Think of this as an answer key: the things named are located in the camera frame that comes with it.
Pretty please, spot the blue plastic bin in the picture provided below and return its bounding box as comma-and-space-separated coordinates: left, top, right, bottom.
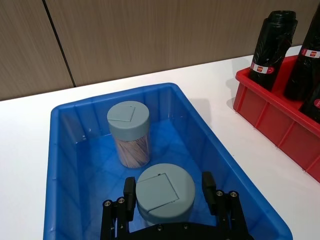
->
42, 82, 293, 240

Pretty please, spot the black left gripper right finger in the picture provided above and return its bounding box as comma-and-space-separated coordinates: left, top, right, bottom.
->
201, 171, 254, 240

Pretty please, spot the black garbage bag roll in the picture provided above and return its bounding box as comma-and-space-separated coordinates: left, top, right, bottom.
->
298, 86, 320, 124
282, 4, 320, 101
248, 10, 299, 92

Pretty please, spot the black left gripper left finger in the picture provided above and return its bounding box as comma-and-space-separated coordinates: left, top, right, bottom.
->
100, 176, 137, 240

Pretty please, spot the red plastic bin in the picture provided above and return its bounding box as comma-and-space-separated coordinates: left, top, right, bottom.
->
233, 54, 320, 184

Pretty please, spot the grey-lidded toothpick jar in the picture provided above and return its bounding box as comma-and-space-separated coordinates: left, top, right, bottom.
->
135, 163, 196, 226
106, 100, 151, 171

